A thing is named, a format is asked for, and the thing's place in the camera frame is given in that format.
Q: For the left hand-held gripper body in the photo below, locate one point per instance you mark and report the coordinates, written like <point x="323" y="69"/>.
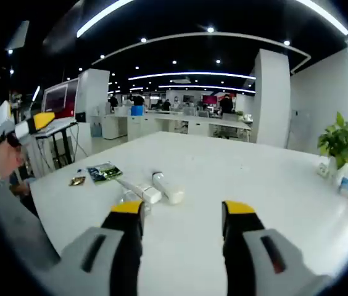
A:
<point x="13" y="140"/>

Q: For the small white bottle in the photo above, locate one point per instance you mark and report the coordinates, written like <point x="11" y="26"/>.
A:
<point x="322" y="171"/>

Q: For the gold foil skincare sachet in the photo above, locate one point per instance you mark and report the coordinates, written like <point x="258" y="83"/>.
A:
<point x="77" y="181"/>

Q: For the white office counter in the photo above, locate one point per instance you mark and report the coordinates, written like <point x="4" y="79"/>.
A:
<point x="161" y="120"/>

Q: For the black-legged standing desk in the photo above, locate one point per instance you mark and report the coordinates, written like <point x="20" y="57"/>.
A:
<point x="58" y="145"/>

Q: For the blue bin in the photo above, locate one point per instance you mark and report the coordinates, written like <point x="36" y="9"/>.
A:
<point x="137" y="111"/>

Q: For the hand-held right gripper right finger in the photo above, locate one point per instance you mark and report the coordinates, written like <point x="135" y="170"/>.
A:
<point x="242" y="246"/>

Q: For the green dark skincare mask packet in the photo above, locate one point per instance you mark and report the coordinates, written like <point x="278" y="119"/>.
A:
<point x="104" y="172"/>

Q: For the potted green plant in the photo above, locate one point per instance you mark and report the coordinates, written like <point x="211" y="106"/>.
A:
<point x="340" y="138"/>

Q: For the person's grey trousers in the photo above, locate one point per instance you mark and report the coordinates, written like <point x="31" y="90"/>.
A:
<point x="19" y="228"/>

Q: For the computer monitor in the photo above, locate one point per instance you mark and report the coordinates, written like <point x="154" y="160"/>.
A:
<point x="60" y="98"/>

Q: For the red wall screen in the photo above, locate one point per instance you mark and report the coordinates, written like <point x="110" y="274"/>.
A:
<point x="209" y="100"/>

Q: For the person's left hand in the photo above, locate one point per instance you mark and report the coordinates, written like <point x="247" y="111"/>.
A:
<point x="5" y="161"/>

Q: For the water dispenser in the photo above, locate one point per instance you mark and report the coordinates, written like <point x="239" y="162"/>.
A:
<point x="97" y="131"/>

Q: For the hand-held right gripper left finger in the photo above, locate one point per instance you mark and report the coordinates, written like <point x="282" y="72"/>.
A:
<point x="121" y="246"/>

